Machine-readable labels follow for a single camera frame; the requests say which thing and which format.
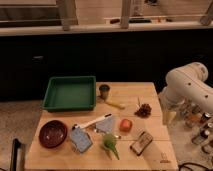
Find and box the spice bottle rack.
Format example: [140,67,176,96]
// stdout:
[183,109,213,151]

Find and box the dark red bowl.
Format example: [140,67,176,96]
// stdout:
[39,120,67,148]

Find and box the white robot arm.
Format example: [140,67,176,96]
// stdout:
[158,62,213,125]

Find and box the red apple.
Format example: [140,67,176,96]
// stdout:
[119,119,132,132]

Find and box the grey blue cloth piece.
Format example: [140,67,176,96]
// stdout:
[96,116,115,133]

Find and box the wooden block stamp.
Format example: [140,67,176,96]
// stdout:
[130,131,153,156]

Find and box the yellow banana toy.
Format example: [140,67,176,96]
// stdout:
[105,101,125,110]

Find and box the small metal cup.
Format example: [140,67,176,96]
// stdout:
[99,84,110,100]

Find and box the green plastic tray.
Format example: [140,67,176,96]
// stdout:
[43,76,96,112]

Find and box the brown pine cone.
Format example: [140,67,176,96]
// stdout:
[135,99,152,118]

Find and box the black cable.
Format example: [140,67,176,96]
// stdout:
[178,161,213,171]

